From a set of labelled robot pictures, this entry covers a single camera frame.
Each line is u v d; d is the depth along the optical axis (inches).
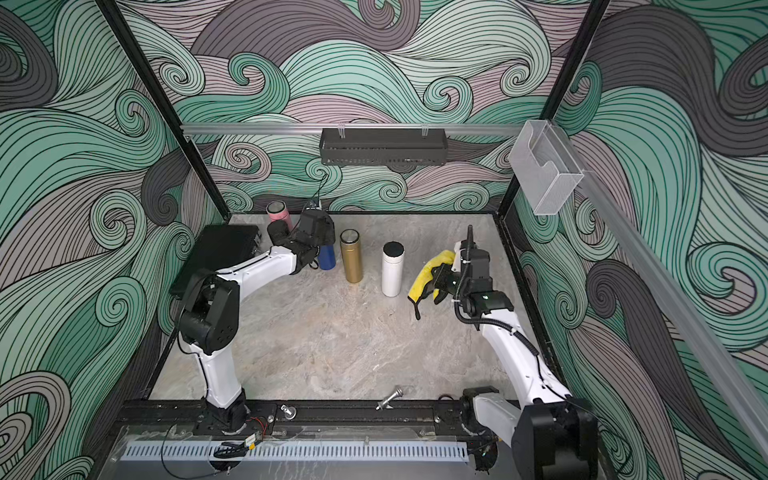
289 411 28.1
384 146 37.0
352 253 35.3
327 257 38.0
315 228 28.9
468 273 23.9
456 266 28.4
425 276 32.1
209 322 19.5
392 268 33.7
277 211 36.5
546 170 30.8
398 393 29.9
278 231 34.0
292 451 27.5
